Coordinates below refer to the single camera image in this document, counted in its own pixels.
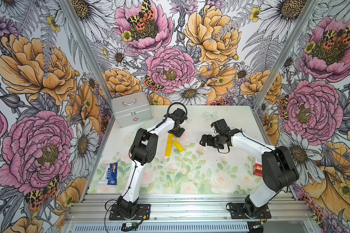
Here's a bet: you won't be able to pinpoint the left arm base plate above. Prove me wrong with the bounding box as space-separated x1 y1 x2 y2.
108 204 151 220

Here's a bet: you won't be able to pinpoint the silver metal case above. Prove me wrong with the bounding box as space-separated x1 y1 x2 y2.
111 92 152 128

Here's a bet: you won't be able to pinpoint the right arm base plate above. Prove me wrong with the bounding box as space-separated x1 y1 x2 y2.
226 203 272 221

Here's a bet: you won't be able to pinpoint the small green circuit board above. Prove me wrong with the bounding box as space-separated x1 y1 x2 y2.
121 222 137 232

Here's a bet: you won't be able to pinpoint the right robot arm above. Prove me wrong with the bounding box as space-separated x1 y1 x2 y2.
200 119 299 218

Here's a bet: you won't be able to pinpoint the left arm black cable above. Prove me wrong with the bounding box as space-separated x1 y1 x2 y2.
165 102 188 123

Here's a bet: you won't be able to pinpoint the blue tissue packet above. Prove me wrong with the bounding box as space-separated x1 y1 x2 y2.
106 163 118 185

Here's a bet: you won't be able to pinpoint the red bandage box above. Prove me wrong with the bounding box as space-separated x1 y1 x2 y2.
253 163 263 177

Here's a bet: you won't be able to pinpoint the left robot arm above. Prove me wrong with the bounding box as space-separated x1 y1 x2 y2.
116 104 188 219

